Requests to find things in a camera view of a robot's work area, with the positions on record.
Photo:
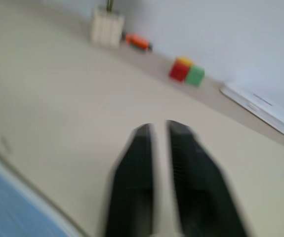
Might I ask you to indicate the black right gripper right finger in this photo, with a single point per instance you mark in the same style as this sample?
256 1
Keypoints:
201 187

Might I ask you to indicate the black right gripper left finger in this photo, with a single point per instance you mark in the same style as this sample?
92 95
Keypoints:
132 182

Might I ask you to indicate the blue towel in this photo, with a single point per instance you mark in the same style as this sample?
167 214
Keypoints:
11 205

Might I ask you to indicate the white flat box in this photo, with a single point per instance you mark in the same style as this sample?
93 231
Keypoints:
260 107

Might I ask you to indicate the red yellow green cube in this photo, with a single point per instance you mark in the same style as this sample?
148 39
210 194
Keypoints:
186 71

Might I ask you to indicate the orange and black tool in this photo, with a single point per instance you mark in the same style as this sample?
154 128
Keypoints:
138 42

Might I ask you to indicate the white ribbed plant pot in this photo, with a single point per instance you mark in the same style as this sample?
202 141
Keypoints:
106 28

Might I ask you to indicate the green plant stems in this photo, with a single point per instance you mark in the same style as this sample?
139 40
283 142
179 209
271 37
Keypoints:
110 5

